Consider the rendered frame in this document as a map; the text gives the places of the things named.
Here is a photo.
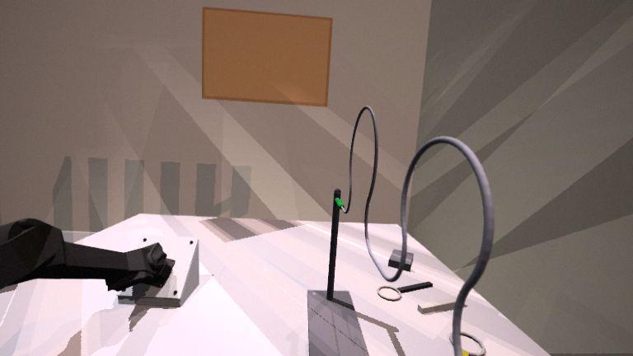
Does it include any grey loop with yellow handle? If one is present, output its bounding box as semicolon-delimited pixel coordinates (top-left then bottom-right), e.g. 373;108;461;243
449;331;485;356

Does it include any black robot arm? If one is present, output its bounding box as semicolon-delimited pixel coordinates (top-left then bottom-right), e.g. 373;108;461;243
0;218;175;292

